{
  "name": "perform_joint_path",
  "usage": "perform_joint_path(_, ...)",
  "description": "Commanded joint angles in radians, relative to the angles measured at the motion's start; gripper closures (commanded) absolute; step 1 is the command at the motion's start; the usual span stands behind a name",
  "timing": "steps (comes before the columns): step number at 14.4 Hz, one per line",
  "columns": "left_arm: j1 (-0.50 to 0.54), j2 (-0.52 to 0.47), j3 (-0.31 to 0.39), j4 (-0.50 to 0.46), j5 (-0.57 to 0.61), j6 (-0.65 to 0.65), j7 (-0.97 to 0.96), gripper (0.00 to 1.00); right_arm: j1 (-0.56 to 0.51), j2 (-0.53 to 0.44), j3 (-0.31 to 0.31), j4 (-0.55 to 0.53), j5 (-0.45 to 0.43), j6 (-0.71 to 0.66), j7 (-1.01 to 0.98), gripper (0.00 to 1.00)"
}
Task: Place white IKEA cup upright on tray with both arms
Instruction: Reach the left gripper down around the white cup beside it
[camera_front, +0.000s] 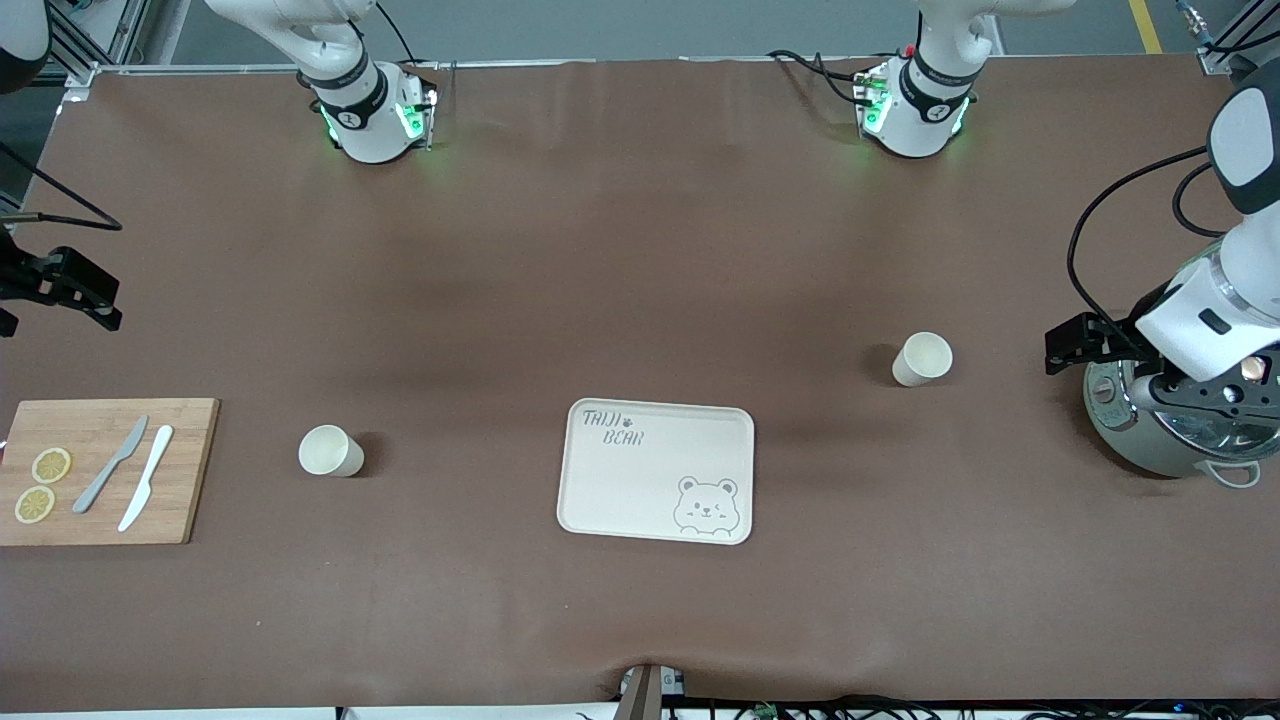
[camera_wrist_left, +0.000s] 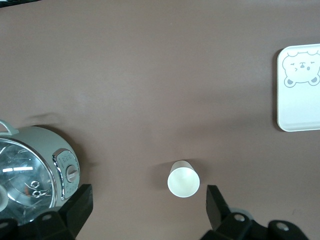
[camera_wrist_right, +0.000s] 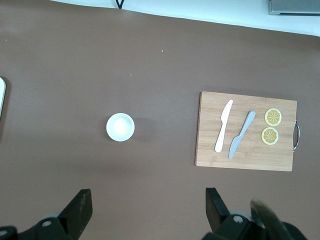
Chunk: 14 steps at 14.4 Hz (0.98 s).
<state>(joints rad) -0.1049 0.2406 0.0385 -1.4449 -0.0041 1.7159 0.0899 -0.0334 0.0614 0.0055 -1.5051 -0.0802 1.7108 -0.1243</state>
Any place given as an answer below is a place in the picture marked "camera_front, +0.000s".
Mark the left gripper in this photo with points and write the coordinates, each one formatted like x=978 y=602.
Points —
x=1118 y=335

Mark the white plastic cup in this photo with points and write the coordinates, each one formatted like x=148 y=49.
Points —
x=325 y=452
x=925 y=357

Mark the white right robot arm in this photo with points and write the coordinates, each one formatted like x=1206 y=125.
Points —
x=365 y=120

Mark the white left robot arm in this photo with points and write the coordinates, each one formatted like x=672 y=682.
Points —
x=925 y=110

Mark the cream bear print tray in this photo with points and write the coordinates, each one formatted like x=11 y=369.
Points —
x=630 y=480

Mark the grey-green cooking pot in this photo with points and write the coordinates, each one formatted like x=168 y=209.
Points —
x=1130 y=450

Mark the grey plastic knife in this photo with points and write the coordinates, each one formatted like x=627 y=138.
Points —
x=126 y=447

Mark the yellow lemon slice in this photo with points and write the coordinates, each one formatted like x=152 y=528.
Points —
x=35 y=504
x=51 y=465

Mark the white plastic knife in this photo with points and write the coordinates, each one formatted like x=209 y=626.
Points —
x=157 y=455

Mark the bamboo cutting board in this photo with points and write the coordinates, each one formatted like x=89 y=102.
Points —
x=180 y=480

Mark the brown table cover sheet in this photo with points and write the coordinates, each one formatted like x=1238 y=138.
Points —
x=640 y=250

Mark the aluminium frame profile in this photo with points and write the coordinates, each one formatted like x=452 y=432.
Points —
x=1240 y=40
x=80 y=40

